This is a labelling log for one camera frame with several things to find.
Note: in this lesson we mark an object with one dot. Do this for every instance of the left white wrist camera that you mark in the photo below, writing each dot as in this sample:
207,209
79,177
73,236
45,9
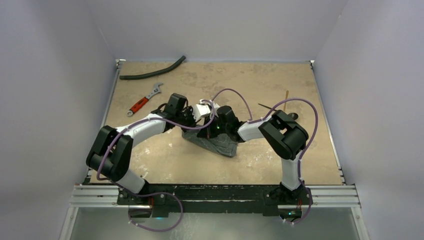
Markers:
200,111

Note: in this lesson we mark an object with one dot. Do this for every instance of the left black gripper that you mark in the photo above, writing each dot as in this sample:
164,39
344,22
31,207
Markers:
189,110

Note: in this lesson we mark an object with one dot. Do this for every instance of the aluminium frame rail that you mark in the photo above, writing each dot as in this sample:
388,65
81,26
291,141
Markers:
319,196

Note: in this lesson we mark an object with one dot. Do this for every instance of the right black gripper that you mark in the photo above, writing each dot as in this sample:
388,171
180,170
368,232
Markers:
209,129

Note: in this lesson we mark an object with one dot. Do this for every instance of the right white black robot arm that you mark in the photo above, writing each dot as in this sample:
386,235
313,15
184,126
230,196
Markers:
285,136

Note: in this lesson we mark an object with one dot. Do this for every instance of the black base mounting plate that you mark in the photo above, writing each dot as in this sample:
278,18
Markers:
267,210

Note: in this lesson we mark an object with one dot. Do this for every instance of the red handled screwdriver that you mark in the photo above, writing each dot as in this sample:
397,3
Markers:
139,104

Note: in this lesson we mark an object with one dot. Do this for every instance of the grey cloth napkin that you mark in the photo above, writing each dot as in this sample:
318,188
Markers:
221,145

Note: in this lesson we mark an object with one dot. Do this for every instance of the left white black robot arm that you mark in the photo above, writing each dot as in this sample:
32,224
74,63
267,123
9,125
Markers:
110,154

